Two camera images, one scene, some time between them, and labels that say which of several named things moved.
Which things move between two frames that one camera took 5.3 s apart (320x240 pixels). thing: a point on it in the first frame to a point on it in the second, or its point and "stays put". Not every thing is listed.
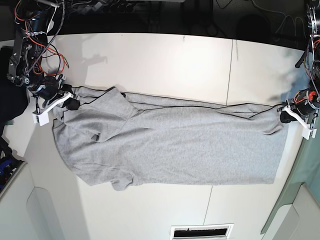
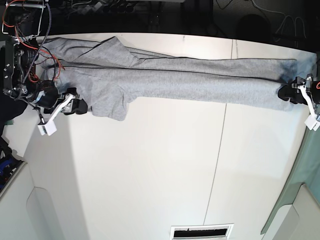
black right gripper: (305, 101) to (310, 88)
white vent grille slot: (201, 231) stays put
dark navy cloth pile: (13, 96) stays put
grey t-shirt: (130, 138) to (110, 75)
